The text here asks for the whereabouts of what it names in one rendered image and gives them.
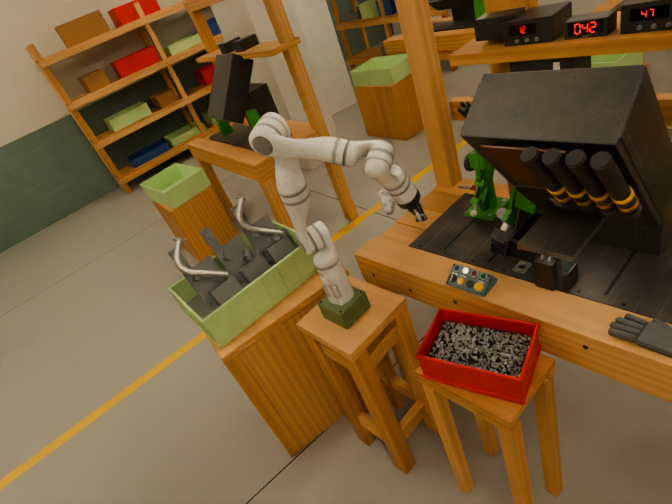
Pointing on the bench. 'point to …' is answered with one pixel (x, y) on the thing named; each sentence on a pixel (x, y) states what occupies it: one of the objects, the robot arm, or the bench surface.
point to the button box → (472, 280)
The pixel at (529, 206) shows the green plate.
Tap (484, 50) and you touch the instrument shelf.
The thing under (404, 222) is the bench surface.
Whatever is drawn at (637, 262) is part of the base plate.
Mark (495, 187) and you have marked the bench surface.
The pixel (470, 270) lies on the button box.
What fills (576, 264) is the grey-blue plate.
